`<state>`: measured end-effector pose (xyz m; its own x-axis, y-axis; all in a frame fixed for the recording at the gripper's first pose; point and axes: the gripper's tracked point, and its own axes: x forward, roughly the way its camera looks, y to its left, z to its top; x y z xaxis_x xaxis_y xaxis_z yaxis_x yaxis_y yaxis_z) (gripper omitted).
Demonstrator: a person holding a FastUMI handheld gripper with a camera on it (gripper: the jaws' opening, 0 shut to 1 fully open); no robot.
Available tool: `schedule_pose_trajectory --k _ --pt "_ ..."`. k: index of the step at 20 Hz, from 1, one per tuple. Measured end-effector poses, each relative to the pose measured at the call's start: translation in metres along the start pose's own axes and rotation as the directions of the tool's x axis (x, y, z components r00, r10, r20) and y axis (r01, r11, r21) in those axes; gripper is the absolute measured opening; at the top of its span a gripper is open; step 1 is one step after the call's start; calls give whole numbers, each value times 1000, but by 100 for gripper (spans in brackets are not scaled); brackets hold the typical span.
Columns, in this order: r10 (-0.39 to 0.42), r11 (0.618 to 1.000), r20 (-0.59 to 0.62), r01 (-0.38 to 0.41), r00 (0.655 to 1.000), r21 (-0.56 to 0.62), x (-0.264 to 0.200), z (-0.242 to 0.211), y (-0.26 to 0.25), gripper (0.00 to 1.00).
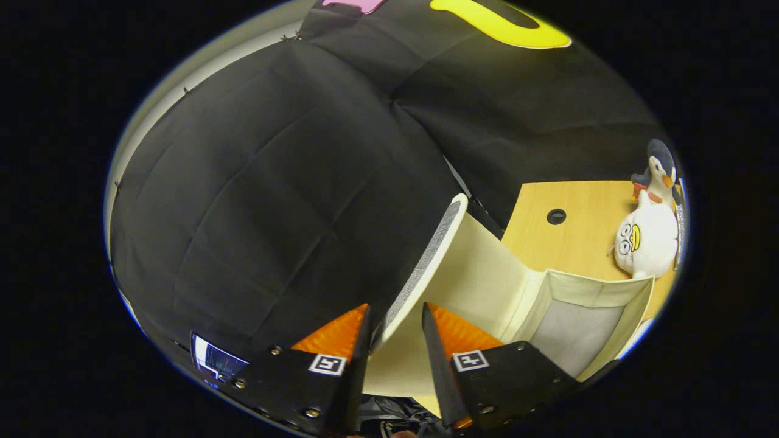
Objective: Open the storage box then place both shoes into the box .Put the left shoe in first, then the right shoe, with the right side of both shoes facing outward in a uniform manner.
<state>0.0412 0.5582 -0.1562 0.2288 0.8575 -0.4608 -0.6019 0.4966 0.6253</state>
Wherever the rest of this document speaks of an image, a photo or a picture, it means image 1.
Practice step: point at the patterned spiral notebook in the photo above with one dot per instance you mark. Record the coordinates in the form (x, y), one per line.
(680, 234)

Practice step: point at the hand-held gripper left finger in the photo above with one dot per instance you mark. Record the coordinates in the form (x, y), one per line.
(362, 365)

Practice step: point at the open laptop computer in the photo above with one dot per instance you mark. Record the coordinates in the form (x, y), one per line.
(216, 362)

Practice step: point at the white duck plush toy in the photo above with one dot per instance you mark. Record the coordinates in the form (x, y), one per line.
(651, 249)

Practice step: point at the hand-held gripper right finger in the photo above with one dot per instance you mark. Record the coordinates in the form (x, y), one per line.
(435, 359)

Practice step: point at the cream fabric storage box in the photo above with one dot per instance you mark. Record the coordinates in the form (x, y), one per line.
(487, 274)

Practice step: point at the grey penguin plush toy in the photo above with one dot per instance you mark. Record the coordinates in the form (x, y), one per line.
(660, 167)

